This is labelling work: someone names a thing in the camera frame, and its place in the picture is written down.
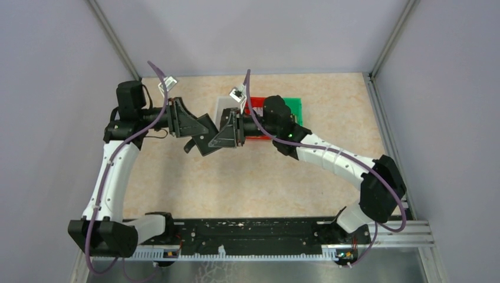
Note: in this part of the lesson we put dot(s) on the aluminium frame rail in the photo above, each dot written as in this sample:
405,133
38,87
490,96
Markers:
387,136
112,38

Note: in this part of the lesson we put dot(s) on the red plastic bin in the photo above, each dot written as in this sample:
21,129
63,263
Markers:
251,131

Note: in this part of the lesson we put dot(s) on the aluminium frame rail left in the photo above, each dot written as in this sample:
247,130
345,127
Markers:
112,38

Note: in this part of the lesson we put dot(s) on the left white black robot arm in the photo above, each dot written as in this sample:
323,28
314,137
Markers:
101,231

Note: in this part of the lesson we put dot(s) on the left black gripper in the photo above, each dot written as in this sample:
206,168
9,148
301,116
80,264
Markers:
181,122

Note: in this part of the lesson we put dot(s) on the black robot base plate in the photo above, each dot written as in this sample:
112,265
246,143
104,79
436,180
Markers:
258,236

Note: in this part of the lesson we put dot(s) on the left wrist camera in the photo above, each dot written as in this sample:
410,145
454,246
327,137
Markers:
167,84

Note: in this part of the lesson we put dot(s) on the aluminium frame rail right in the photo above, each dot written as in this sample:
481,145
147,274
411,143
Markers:
387,136

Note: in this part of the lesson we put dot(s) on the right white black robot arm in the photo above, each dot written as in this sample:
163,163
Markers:
379,181

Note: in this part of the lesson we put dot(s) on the white plastic bin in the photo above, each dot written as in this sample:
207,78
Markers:
223,102

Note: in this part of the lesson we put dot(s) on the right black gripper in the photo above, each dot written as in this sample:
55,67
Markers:
232,134

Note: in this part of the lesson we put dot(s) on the green plastic bin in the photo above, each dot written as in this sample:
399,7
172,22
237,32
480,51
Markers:
295,105

